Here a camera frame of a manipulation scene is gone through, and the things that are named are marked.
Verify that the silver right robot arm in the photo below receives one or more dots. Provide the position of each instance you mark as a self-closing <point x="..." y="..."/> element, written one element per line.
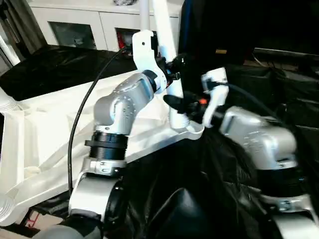
<point x="259" y="144"/>

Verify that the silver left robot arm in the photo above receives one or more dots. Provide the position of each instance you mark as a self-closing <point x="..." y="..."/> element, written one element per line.
<point x="119" y="109"/>

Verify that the black cabinet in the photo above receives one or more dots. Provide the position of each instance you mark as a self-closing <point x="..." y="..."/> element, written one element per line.
<point x="219" y="25"/>

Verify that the red carton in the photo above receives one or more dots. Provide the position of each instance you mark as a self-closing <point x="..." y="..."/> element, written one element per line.
<point x="120" y="40"/>

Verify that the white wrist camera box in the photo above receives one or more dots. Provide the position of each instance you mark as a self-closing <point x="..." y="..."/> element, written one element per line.
<point x="144" y="55"/>
<point x="217" y="94"/>

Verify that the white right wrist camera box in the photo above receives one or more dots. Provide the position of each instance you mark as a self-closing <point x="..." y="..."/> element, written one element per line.
<point x="217" y="94"/>

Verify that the white cabinet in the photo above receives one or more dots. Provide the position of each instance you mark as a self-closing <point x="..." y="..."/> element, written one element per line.
<point x="89" y="20"/>

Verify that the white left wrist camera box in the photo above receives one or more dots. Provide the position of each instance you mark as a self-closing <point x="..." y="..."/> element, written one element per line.
<point x="144" y="55"/>

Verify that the white plastic table leg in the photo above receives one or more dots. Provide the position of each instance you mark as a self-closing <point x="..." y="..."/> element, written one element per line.
<point x="144" y="15"/>
<point x="6" y="97"/>
<point x="4" y="214"/>
<point x="169" y="35"/>

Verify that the shiny dark bundle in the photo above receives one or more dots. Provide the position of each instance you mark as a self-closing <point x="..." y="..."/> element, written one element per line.
<point x="124" y="1"/>

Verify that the black plastic mat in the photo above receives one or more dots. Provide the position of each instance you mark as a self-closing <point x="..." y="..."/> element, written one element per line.
<point x="229" y="189"/>

